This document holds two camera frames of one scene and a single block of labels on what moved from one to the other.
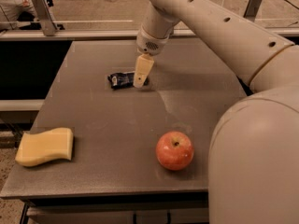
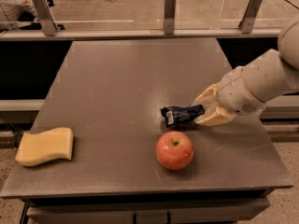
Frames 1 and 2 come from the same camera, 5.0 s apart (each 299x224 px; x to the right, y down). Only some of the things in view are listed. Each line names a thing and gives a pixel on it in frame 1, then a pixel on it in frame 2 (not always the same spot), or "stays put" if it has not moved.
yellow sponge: x=37 y=147 stays put
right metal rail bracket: x=253 y=4 stays put
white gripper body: x=149 y=45 -> x=234 y=91
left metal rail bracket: x=48 y=24 stays put
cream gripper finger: x=143 y=66 -> x=214 y=117
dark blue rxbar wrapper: x=123 y=80 -> x=182 y=116
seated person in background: x=17 y=10 stays put
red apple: x=174 y=150 stays put
